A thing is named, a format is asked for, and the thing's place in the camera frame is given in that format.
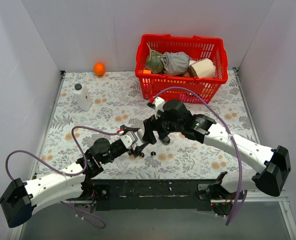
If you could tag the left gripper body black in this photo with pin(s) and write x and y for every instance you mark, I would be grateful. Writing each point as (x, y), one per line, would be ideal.
(134, 149)

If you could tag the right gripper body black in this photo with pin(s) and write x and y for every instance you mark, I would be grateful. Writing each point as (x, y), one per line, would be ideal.
(150, 131)

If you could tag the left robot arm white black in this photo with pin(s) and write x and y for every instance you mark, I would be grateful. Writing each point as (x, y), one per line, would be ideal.
(22, 199)

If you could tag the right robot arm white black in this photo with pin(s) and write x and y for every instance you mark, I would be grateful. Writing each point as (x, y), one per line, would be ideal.
(270, 167)

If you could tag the black earbud charging case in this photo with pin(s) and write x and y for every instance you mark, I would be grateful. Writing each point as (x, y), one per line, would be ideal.
(165, 140)

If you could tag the red plastic shopping basket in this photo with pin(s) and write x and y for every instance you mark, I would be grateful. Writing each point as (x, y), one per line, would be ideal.
(197, 48)

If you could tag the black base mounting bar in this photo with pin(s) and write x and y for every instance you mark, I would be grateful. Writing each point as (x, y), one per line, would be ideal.
(150, 194)

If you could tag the grey crumpled bag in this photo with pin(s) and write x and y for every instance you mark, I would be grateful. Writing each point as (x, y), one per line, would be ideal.
(175, 63)

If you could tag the white bottle black cap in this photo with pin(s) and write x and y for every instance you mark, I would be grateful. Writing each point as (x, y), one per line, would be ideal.
(82, 96)

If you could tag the beige paper roll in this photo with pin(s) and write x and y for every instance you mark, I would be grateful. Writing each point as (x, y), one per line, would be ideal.
(203, 68)

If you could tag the orange fruit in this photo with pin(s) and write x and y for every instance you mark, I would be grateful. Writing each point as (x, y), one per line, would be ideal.
(99, 69)

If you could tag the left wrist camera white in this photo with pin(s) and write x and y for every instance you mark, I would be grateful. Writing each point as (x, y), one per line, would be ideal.
(127, 137)

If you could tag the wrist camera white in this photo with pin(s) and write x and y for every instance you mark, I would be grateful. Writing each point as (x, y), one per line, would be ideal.
(157, 104)
(127, 137)

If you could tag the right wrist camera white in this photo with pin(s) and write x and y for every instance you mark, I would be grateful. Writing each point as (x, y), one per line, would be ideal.
(157, 104)

